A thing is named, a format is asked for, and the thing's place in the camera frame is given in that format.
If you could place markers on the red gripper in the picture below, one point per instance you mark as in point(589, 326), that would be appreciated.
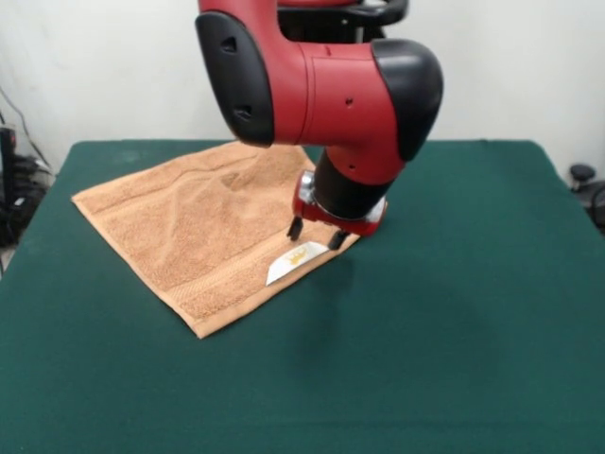
point(331, 220)

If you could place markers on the tan terry towel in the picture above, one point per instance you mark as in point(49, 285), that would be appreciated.
point(189, 236)

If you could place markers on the red robot base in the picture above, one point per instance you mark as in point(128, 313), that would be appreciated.
point(321, 2)

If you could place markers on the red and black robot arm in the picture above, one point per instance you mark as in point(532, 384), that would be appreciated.
point(331, 94)

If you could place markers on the dark green table cloth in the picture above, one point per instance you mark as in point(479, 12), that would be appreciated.
point(472, 331)

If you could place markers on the black chair base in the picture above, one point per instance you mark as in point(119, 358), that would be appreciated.
point(582, 172)

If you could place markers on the black box with red light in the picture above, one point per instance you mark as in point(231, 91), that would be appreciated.
point(7, 161)

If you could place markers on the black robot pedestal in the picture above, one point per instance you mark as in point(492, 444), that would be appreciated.
point(340, 19)

